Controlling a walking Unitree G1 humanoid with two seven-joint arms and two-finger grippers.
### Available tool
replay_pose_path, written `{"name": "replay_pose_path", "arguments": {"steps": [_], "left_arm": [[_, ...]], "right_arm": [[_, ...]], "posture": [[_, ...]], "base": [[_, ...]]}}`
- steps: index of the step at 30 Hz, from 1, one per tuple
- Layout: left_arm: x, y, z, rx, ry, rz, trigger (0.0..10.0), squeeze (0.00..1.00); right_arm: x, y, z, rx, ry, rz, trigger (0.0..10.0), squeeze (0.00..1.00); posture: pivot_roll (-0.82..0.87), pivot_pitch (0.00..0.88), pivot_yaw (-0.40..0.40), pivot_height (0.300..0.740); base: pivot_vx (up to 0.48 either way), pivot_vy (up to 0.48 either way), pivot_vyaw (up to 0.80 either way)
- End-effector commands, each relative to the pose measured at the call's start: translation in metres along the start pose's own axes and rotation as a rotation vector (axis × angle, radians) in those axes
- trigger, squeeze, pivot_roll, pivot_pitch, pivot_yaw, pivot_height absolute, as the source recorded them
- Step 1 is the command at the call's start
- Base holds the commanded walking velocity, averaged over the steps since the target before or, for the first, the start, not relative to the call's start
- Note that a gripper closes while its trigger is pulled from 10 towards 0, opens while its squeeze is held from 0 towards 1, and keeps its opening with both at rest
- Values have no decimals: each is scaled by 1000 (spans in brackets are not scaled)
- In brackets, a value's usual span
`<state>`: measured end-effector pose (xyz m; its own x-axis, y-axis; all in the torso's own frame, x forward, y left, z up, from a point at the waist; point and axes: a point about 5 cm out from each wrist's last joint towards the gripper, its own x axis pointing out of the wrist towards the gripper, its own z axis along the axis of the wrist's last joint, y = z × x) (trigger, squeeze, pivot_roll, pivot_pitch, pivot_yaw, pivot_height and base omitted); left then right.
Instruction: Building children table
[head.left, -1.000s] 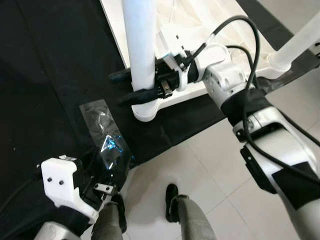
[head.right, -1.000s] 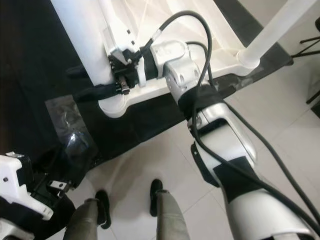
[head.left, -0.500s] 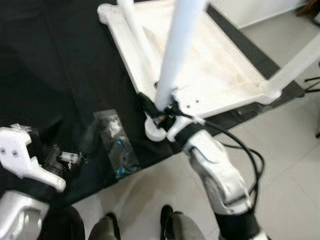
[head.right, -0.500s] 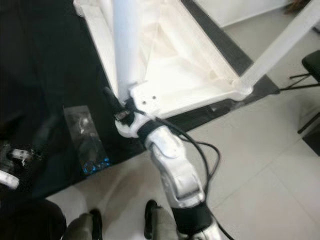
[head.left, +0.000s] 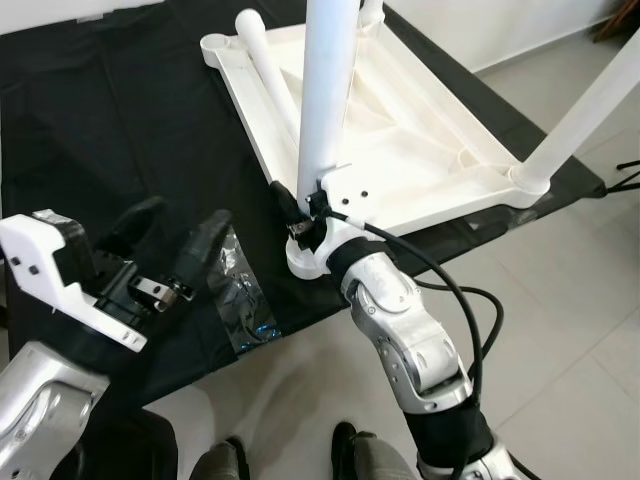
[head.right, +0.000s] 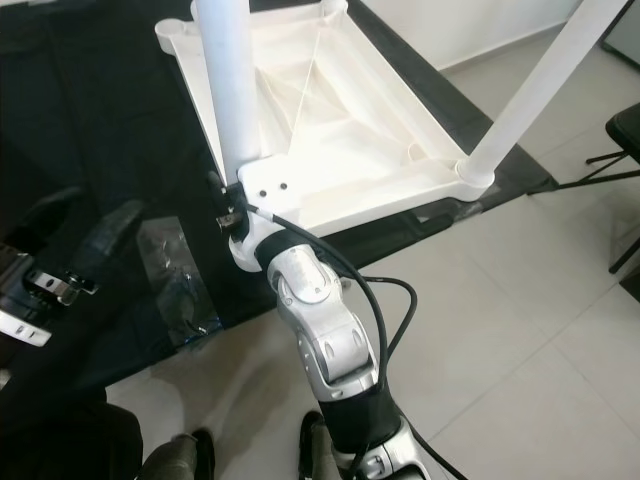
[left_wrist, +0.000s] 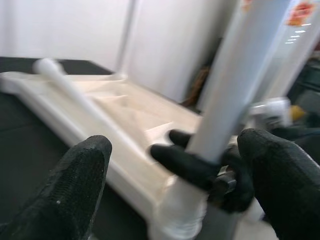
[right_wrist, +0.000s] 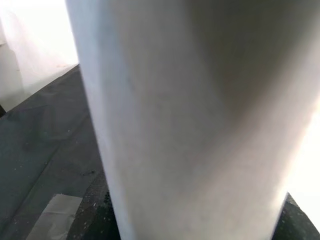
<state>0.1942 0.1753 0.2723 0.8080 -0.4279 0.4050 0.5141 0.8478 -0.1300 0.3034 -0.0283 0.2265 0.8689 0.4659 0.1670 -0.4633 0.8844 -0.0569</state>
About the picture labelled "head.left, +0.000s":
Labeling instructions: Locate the clear plastic wrap piece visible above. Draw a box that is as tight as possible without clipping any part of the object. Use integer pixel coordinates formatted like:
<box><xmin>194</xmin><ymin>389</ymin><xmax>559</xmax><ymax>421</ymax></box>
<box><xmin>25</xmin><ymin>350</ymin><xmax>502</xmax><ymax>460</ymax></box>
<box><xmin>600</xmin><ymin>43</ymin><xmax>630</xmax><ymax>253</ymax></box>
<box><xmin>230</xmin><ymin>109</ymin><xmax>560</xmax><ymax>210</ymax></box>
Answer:
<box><xmin>204</xmin><ymin>224</ymin><xmax>282</xmax><ymax>354</ymax></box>

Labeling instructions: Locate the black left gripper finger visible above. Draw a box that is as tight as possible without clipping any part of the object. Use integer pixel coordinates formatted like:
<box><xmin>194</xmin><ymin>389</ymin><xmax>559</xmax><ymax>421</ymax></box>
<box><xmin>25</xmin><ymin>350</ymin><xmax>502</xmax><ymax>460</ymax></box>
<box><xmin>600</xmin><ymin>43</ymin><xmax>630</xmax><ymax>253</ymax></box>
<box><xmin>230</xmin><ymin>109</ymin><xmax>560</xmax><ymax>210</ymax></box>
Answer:
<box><xmin>98</xmin><ymin>196</ymin><xmax>168</xmax><ymax>264</ymax></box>
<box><xmin>172</xmin><ymin>209</ymin><xmax>234</xmax><ymax>293</ymax></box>

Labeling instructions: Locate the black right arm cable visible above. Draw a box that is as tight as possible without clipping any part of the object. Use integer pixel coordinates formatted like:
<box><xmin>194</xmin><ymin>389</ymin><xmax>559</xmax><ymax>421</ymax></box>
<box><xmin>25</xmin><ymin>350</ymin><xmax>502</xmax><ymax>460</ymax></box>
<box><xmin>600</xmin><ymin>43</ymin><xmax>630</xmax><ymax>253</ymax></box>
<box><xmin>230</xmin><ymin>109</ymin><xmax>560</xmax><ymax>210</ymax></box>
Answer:
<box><xmin>330</xmin><ymin>205</ymin><xmax>507</xmax><ymax>480</ymax></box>

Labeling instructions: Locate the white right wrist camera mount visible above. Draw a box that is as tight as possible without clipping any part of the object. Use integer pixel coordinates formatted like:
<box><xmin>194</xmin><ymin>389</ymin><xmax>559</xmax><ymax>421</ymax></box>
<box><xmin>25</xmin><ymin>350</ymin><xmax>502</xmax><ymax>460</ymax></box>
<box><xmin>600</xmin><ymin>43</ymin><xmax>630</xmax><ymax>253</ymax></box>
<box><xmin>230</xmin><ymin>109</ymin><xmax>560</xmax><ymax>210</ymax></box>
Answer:
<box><xmin>317</xmin><ymin>165</ymin><xmax>377</xmax><ymax>253</ymax></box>

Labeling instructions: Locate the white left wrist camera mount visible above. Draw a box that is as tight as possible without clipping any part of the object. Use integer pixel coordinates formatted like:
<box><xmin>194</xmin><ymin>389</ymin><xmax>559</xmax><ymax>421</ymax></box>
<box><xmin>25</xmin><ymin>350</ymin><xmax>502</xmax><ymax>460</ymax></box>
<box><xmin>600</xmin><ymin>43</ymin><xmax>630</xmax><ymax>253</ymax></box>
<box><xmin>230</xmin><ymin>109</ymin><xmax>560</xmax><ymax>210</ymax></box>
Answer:
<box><xmin>0</xmin><ymin>209</ymin><xmax>152</xmax><ymax>354</ymax></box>

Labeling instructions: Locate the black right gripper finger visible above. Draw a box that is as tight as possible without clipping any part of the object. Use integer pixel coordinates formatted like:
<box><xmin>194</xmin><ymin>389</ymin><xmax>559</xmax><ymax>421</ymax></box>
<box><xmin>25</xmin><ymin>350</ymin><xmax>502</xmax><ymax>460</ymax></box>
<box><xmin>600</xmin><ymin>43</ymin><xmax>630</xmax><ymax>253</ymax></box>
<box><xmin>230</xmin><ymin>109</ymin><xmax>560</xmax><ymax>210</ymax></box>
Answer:
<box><xmin>267</xmin><ymin>180</ymin><xmax>303</xmax><ymax>228</ymax></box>

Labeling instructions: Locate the black folding chair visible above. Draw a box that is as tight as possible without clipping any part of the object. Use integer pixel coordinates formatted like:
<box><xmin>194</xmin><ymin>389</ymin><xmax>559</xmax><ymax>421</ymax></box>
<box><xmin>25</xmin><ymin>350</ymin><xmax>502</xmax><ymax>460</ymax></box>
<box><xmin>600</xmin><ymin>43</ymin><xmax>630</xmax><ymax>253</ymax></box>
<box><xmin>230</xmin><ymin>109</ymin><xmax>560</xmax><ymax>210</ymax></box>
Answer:
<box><xmin>611</xmin><ymin>158</ymin><xmax>640</xmax><ymax>194</ymax></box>

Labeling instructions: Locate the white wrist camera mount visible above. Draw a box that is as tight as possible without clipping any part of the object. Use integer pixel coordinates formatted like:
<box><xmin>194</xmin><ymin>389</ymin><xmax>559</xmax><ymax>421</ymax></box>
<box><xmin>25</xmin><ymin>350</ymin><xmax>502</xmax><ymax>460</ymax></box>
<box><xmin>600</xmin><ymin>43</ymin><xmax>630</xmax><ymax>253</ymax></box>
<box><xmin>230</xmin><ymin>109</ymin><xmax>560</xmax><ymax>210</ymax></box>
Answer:
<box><xmin>317</xmin><ymin>165</ymin><xmax>377</xmax><ymax>253</ymax></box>
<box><xmin>0</xmin><ymin>209</ymin><xmax>152</xmax><ymax>354</ymax></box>

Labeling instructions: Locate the white plastic table top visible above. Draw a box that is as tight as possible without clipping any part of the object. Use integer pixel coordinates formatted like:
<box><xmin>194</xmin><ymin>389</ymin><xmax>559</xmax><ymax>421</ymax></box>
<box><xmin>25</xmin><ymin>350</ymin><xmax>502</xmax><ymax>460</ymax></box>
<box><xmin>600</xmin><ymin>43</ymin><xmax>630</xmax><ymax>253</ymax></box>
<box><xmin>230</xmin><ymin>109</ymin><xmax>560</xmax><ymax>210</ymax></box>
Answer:
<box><xmin>199</xmin><ymin>0</ymin><xmax>553</xmax><ymax>280</ymax></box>

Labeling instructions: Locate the black table cloth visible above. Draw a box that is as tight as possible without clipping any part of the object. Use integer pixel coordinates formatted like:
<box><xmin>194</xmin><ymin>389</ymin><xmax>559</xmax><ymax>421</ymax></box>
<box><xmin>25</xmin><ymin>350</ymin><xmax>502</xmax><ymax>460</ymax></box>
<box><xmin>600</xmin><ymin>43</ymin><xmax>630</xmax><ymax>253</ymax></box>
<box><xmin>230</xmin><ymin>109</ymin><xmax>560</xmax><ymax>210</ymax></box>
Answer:
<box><xmin>0</xmin><ymin>0</ymin><xmax>607</xmax><ymax>413</ymax></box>

